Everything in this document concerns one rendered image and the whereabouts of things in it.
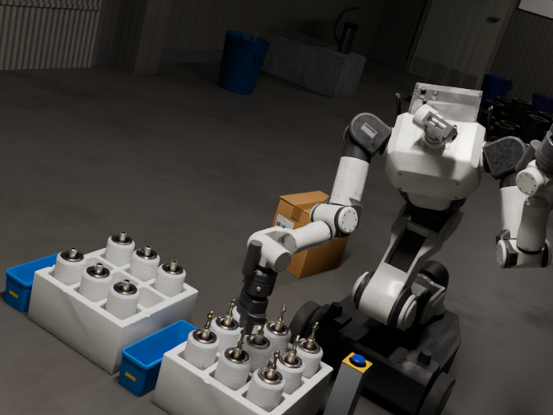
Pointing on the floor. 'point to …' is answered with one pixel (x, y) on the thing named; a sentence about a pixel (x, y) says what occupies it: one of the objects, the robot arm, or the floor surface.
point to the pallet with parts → (514, 120)
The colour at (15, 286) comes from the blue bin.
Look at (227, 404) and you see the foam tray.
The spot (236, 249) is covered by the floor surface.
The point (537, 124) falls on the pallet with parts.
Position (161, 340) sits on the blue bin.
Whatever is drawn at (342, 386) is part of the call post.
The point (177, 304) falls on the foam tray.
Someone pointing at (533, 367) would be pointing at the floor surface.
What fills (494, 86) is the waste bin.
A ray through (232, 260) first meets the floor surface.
